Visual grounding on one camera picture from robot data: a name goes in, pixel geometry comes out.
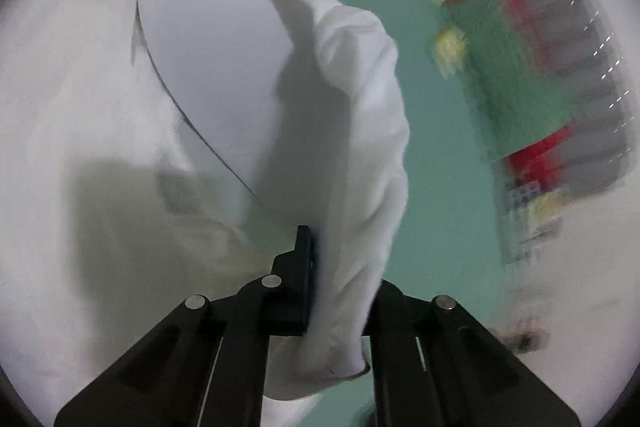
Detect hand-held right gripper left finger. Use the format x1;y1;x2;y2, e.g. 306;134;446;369
54;225;317;427

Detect small yellow packet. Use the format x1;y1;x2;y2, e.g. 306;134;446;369
434;28;467;76

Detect white garment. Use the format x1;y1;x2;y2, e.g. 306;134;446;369
0;0;412;427

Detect yellow green snack packet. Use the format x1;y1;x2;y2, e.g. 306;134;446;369
529;193;567;219

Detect grey padded headboard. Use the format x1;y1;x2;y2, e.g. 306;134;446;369
510;0;632;200

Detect green pillow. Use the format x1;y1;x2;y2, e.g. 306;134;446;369
444;0;577;158

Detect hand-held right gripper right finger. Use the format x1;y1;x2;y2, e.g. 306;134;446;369
361;279;582;427

